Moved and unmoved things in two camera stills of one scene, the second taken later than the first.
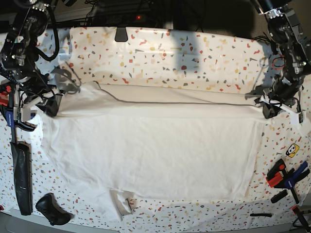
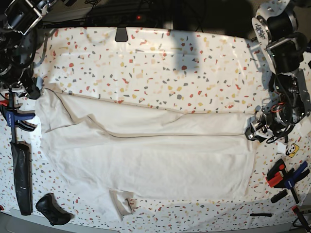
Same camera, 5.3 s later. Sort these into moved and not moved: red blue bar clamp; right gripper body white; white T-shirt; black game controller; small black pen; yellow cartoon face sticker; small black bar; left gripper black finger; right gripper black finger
Moved: left gripper black finger; white T-shirt; right gripper black finger; right gripper body white
Not moved: red blue bar clamp; black game controller; small black pen; small black bar; yellow cartoon face sticker
